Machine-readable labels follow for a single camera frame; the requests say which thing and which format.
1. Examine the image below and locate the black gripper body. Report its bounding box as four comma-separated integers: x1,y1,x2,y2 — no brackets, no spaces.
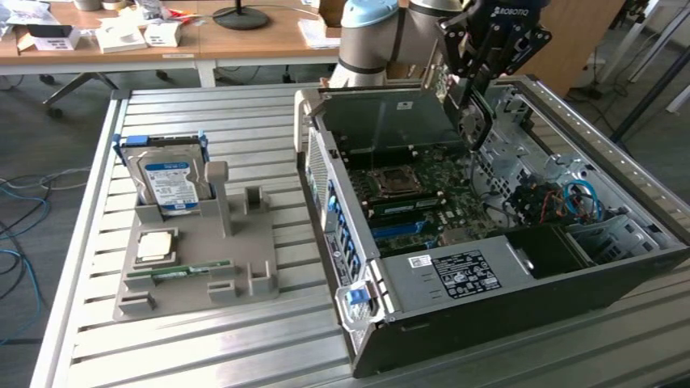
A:
466,0,547,57

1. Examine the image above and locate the black graphics card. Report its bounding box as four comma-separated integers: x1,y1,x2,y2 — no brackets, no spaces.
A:
419,38,497,153

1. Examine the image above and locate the brown cardboard box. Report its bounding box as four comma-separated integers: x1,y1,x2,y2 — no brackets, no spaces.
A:
316,0,346,28

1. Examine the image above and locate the white paper stack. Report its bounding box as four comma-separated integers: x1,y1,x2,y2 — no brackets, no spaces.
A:
298,18,342,50

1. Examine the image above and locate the black metal pole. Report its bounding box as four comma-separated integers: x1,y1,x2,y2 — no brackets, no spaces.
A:
611,40,690,143

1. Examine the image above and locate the CPU socket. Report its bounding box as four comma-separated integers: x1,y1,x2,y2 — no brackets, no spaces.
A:
371,165,425,195

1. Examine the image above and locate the wooden desk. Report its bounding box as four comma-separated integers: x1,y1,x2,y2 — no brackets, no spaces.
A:
198,0,495,88
0,0,202,76

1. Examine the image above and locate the black round lamp base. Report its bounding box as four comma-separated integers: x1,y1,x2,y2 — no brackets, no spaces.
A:
211,0,271,32

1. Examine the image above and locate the green motherboard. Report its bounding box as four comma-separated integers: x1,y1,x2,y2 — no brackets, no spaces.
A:
345,145,514,258

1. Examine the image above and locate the green RAM stick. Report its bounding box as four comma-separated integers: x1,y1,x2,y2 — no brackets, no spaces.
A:
127,260,238,280
369,196,441,215

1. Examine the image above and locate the blue expansion slot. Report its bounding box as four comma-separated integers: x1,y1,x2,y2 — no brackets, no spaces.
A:
371,222,425,239

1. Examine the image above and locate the silver disk bay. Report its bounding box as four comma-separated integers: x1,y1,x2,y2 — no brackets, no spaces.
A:
565,213,662,264

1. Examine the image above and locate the black fan shroud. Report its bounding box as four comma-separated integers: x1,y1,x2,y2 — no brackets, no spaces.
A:
506,226,598,280

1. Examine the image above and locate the small white labelled box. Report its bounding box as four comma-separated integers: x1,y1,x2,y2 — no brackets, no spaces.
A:
143,22,183,49

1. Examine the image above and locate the grey power supply unit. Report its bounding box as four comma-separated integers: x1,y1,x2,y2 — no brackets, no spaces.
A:
371,236,535,318

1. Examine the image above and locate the white box with round hole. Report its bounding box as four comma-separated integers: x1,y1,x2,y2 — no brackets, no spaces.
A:
95,18,148,54

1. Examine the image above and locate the blue case latch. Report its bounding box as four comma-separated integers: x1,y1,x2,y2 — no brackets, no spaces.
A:
345,287,374,307

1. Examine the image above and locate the grey parts rack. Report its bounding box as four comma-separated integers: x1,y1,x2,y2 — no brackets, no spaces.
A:
111,160,283,323

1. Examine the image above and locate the black open PC case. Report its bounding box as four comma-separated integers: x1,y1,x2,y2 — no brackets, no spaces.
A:
294,74,690,379

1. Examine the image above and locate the grey leg with castor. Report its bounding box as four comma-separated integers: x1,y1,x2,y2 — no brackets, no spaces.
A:
42,72,120,119

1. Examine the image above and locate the silver CPU chip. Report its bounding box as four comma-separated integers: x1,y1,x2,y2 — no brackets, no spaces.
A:
135,230,176,259

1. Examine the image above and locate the white box with black lid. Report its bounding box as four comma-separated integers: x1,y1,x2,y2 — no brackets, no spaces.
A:
26,23,82,52

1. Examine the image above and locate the blue wire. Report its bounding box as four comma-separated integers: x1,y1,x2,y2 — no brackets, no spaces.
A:
559,177,605,221

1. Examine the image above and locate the hard disk with blue bracket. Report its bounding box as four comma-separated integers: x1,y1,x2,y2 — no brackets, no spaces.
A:
112,131,211,219

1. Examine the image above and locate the blue floor cable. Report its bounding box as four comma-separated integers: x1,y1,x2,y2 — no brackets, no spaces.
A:
0,177,51,345

